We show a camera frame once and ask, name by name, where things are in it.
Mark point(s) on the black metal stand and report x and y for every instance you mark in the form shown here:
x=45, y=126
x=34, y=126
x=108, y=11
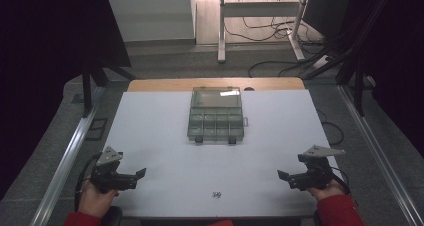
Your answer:
x=87, y=92
x=358, y=86

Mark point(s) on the white power strip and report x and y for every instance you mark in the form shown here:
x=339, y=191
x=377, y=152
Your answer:
x=321, y=61

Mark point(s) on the person's left hand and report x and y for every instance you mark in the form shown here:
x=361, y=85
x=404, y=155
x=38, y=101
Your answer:
x=93, y=202

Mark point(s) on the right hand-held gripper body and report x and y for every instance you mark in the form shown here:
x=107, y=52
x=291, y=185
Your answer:
x=313, y=181

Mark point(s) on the wooden table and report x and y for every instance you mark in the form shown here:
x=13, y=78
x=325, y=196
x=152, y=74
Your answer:
x=186, y=84

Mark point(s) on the person's red clothing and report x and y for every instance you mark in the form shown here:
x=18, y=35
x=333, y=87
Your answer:
x=221, y=223

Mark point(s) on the small metal screw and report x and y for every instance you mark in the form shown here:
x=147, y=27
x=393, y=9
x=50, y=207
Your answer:
x=219, y=194
x=215, y=195

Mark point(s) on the person's right hand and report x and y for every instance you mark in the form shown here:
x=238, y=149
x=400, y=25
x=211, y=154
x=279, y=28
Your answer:
x=328, y=193

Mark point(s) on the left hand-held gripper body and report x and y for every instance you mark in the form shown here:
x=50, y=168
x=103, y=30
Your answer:
x=111, y=181

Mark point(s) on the clear plastic compartment box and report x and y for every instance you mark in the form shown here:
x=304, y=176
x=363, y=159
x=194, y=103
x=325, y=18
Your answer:
x=216, y=119

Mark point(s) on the white board mat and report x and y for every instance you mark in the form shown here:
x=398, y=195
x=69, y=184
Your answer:
x=166, y=146

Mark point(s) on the black curtain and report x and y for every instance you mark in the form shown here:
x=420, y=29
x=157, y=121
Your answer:
x=43, y=69
x=400, y=69

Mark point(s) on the black floor plate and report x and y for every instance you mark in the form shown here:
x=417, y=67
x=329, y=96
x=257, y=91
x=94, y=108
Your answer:
x=96, y=129

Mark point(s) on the white desk frame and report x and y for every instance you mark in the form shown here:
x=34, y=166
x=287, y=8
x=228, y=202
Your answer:
x=260, y=9

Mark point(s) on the aluminium rail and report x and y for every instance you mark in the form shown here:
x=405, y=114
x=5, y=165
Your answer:
x=376, y=146
x=71, y=149

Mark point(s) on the white cabinet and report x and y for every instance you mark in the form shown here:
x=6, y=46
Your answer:
x=153, y=16

